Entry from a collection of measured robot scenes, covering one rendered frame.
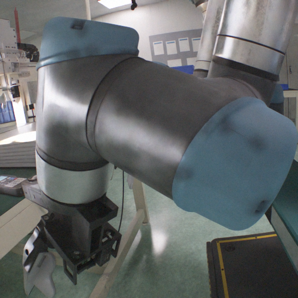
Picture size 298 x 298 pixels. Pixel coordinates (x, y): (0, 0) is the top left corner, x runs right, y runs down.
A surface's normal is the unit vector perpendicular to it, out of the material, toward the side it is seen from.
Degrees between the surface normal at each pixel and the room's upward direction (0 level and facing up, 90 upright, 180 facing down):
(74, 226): 87
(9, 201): 0
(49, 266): 57
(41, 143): 90
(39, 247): 114
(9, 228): 90
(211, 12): 71
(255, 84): 103
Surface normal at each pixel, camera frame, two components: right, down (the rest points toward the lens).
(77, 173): 0.32, 0.53
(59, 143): -0.13, 0.47
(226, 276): -0.13, -0.95
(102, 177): 0.82, 0.43
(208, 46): -0.47, 0.06
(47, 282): -0.41, -0.26
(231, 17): -0.83, 0.12
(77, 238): -0.63, 0.25
